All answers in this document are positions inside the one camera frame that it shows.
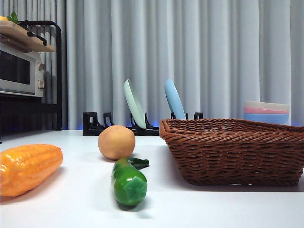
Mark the yellow lemon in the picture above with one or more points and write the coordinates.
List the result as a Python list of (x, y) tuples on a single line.
[(2, 18)]

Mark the pale green plate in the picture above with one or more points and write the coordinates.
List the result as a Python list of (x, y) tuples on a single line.
[(134, 104)]

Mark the tan potato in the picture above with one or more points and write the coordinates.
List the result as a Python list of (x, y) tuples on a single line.
[(116, 142)]

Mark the black dish rack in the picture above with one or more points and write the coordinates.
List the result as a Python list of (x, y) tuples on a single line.
[(91, 129)]

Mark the beige bowl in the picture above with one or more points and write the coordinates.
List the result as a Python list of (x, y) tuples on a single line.
[(266, 105)]

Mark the black metal shelf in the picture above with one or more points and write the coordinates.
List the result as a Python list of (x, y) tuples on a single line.
[(59, 71)]

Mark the white toaster oven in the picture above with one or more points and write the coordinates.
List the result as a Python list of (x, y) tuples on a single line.
[(21, 89)]

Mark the pink bowl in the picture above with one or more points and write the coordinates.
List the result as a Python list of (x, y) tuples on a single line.
[(263, 110)]

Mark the grey curtain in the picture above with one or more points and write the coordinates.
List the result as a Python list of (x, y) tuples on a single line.
[(213, 59)]

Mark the green plastic cucumber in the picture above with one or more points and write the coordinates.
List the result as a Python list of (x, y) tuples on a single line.
[(126, 183)]

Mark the brown wicker basket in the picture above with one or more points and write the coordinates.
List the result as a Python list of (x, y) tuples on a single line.
[(228, 152)]

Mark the light blue plate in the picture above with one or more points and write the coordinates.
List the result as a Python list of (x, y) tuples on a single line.
[(174, 99)]

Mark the wooden cutting board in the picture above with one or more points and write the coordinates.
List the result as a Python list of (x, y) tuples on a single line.
[(16, 34)]

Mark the blue bowl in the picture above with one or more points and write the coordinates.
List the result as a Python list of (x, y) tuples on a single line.
[(266, 118)]

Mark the green leaves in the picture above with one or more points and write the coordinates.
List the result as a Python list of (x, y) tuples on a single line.
[(13, 17)]

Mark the orange plastic corn cob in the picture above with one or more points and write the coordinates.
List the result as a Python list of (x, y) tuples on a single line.
[(28, 168)]

